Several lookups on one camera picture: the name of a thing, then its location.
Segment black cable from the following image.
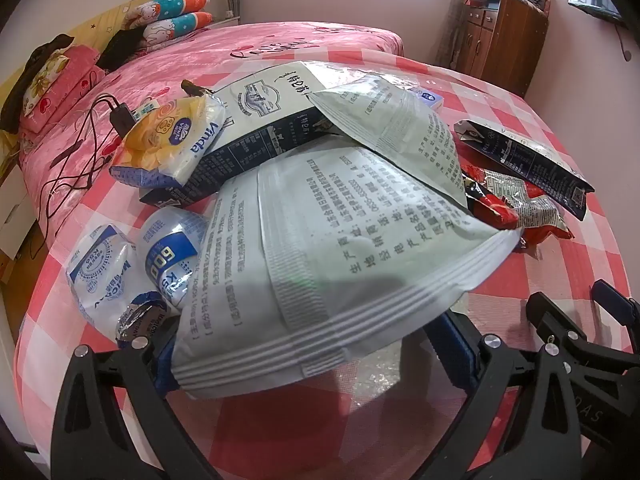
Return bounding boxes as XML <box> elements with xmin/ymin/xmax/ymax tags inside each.
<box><xmin>37</xmin><ymin>92</ymin><xmax>131</xmax><ymax>221</ymax></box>

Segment blue white wrapped packets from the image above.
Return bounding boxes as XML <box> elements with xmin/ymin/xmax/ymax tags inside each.
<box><xmin>137</xmin><ymin>208</ymin><xmax>211</xmax><ymax>316</ymax></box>

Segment black charger adapter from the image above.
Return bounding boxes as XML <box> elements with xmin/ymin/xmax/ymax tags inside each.
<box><xmin>110</xmin><ymin>102</ymin><xmax>138</xmax><ymax>138</ymax></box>

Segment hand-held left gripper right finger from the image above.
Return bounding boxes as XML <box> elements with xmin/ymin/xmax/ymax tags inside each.
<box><xmin>410</xmin><ymin>310</ymin><xmax>583</xmax><ymax>480</ymax></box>

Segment brown wooden cabinet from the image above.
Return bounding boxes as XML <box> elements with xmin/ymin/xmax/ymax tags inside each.
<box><xmin>457</xmin><ymin>0</ymin><xmax>551</xmax><ymax>98</ymax></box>

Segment grey patterned curtain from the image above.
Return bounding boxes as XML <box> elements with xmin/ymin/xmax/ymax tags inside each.
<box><xmin>435</xmin><ymin>0</ymin><xmax>471</xmax><ymax>68</ymax></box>

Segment dark blue milk powder bag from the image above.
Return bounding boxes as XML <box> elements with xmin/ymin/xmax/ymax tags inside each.
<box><xmin>139</xmin><ymin>60</ymin><xmax>346</xmax><ymax>209</ymax></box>

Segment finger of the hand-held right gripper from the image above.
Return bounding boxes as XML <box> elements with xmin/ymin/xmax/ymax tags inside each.
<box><xmin>592</xmin><ymin>282</ymin><xmax>640</xmax><ymax>336</ymax></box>
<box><xmin>526</xmin><ymin>292</ymin><xmax>640</xmax><ymax>376</ymax></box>

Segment cartoon print pillow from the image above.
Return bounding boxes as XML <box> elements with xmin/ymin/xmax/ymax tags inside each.
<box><xmin>142</xmin><ymin>11</ymin><xmax>215</xmax><ymax>51</ymax></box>
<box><xmin>125</xmin><ymin>0</ymin><xmax>211</xmax><ymax>23</ymax></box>

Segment large grey-white printed packet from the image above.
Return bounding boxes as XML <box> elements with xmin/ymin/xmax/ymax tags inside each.
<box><xmin>170</xmin><ymin>147</ymin><xmax>524</xmax><ymax>401</ymax></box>

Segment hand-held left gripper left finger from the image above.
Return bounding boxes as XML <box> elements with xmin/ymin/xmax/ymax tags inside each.
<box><xmin>50</xmin><ymin>335</ymin><xmax>223</xmax><ymax>480</ymax></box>

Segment television cable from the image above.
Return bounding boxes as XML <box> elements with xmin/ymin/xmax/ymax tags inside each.
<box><xmin>615</xmin><ymin>20</ymin><xmax>632</xmax><ymax>62</ymax></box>

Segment small grey-white printed packet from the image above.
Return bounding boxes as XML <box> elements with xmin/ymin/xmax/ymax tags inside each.
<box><xmin>309</xmin><ymin>75</ymin><xmax>463</xmax><ymax>207</ymax></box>

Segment pink printed bedspread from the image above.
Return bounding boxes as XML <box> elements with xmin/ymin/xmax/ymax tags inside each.
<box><xmin>17</xmin><ymin>22</ymin><xmax>403</xmax><ymax>221</ymax></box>

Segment yellow headboard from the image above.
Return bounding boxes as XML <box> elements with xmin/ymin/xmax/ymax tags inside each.
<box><xmin>0</xmin><ymin>0</ymin><xmax>173</xmax><ymax>106</ymax></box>

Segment yellow tissue pack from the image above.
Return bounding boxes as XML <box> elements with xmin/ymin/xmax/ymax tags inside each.
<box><xmin>109</xmin><ymin>96</ymin><xmax>226</xmax><ymax>188</ymax></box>

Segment small black wrapper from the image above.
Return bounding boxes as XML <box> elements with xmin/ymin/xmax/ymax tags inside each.
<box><xmin>180</xmin><ymin>79</ymin><xmax>218</xmax><ymax>98</ymax></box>

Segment white nightstand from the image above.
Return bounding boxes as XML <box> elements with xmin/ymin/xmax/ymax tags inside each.
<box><xmin>0</xmin><ymin>162</ymin><xmax>38</xmax><ymax>261</ymax></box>

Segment red checked tablecloth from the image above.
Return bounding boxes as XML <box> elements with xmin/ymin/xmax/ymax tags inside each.
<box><xmin>12</xmin><ymin>50</ymin><xmax>633</xmax><ymax>480</ymax></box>

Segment small blue white box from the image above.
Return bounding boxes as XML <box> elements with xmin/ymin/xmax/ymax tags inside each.
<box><xmin>411</xmin><ymin>87</ymin><xmax>446</xmax><ymax>111</ymax></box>

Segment red snack wrapper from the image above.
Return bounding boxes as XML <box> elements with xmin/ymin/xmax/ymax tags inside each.
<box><xmin>459</xmin><ymin>162</ymin><xmax>576</xmax><ymax>252</ymax></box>

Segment long black snack wrapper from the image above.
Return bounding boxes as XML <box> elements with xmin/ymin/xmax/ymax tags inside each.
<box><xmin>454</xmin><ymin>119</ymin><xmax>596</xmax><ymax>221</ymax></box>

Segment dark brown cloth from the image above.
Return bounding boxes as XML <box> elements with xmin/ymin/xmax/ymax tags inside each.
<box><xmin>0</xmin><ymin>34</ymin><xmax>76</xmax><ymax>128</ymax></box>

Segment pink floral pillow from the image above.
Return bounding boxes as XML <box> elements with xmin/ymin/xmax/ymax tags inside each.
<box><xmin>20</xmin><ymin>45</ymin><xmax>108</xmax><ymax>131</ymax></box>

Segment black cloth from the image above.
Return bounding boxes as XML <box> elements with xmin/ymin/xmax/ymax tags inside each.
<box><xmin>97</xmin><ymin>27</ymin><xmax>151</xmax><ymax>71</ymax></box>

